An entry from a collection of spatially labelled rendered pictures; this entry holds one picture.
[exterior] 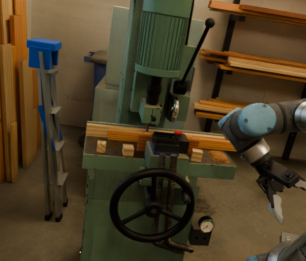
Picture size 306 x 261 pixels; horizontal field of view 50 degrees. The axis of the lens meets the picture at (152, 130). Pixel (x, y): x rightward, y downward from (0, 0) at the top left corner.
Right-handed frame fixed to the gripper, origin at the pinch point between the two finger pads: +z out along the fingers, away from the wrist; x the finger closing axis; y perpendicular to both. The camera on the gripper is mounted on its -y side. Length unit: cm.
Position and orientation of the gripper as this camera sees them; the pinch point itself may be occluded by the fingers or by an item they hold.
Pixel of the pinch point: (301, 209)
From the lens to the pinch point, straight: 113.3
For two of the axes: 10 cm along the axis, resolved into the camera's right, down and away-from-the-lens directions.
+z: 5.8, 8.1, -0.7
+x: -8.1, 5.5, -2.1
